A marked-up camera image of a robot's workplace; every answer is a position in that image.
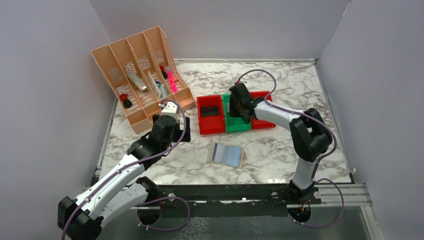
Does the right red bin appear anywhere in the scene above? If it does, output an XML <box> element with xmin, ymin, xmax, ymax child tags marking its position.
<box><xmin>251</xmin><ymin>91</ymin><xmax>276</xmax><ymax>130</ymax></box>

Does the pink highlighter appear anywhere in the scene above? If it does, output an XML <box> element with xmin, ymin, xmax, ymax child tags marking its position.
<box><xmin>166</xmin><ymin>70</ymin><xmax>178</xmax><ymax>93</ymax></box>

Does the green bin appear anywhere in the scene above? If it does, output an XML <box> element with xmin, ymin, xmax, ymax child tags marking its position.
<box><xmin>221</xmin><ymin>94</ymin><xmax>251</xmax><ymax>133</ymax></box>

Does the red bin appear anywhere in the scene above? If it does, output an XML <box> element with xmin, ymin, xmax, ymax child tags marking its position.
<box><xmin>251</xmin><ymin>91</ymin><xmax>276</xmax><ymax>130</ymax></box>
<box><xmin>197</xmin><ymin>95</ymin><xmax>226</xmax><ymax>135</ymax></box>

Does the silver stapler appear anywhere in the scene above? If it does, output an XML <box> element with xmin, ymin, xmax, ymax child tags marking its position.
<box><xmin>127</xmin><ymin>71</ymin><xmax>147</xmax><ymax>92</ymax></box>

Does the black mounting rail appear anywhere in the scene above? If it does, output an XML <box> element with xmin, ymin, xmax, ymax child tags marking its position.
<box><xmin>134</xmin><ymin>176</ymin><xmax>322</xmax><ymax>218</ymax></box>

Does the red and black stamp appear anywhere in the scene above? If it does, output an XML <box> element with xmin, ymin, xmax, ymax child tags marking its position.
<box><xmin>119</xmin><ymin>93</ymin><xmax>133</xmax><ymax>109</ymax></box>

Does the peach desk file organizer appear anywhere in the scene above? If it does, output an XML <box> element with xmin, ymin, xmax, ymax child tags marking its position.
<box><xmin>91</xmin><ymin>26</ymin><xmax>195</xmax><ymax>134</ymax></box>

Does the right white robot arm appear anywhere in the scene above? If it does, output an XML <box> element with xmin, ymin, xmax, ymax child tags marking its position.
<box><xmin>229</xmin><ymin>83</ymin><xmax>333</xmax><ymax>200</ymax></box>

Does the beige card holder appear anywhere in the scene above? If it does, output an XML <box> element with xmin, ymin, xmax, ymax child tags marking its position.
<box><xmin>206</xmin><ymin>142</ymin><xmax>247</xmax><ymax>169</ymax></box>

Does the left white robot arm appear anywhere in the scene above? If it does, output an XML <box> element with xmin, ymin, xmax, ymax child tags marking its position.
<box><xmin>57</xmin><ymin>99</ymin><xmax>191</xmax><ymax>240</ymax></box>

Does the left red bin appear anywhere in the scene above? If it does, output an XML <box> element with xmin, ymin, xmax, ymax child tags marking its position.
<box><xmin>197</xmin><ymin>95</ymin><xmax>226</xmax><ymax>135</ymax></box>

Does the black card in bin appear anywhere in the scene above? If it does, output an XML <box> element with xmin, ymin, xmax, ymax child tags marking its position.
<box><xmin>200</xmin><ymin>106</ymin><xmax>221</xmax><ymax>118</ymax></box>

